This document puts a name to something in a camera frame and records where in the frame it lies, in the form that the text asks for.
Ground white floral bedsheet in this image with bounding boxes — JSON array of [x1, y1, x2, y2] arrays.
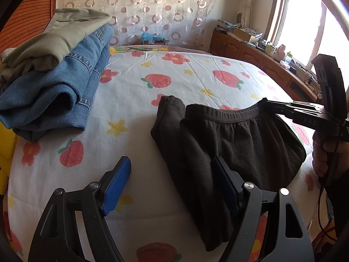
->
[[5, 50, 315, 262]]

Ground circle-patterned sheer curtain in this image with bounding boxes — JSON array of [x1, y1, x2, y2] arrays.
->
[[61, 0, 219, 47]]

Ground folded grey-green pants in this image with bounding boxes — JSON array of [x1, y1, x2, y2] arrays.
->
[[0, 8, 111, 84]]

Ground wooden-framed window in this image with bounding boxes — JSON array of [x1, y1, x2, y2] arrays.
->
[[266, 0, 349, 75]]

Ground black pants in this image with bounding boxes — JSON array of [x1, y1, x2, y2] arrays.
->
[[151, 95, 306, 252]]

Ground yellow cloth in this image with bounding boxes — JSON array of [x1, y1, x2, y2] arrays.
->
[[0, 123, 19, 195]]

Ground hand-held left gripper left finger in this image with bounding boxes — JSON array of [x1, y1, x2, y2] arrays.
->
[[27, 155, 132, 262]]

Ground cardboard box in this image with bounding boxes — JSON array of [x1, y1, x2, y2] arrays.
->
[[232, 27, 260, 42]]

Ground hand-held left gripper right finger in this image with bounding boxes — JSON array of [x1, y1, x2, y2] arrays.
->
[[211, 155, 314, 262]]

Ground beige window curtain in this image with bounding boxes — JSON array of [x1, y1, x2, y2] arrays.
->
[[241, 0, 282, 32]]

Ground yellow floral blanket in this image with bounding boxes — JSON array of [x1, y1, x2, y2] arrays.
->
[[109, 44, 211, 55]]

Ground teal cloth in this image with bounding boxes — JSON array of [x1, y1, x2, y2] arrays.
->
[[141, 32, 162, 43]]

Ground black cable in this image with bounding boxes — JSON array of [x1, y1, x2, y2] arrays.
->
[[317, 177, 340, 242]]

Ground orange slatted wooden panel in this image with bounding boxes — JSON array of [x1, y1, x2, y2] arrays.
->
[[0, 0, 61, 58]]

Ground person's right hand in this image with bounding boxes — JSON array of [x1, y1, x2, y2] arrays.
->
[[312, 134, 344, 178]]

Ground wooden cabinet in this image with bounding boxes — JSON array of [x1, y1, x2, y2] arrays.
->
[[209, 30, 323, 103]]

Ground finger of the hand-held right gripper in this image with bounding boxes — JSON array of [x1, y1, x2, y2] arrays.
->
[[262, 98, 300, 119]]

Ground folded blue jeans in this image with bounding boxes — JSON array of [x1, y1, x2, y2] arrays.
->
[[0, 24, 114, 142]]

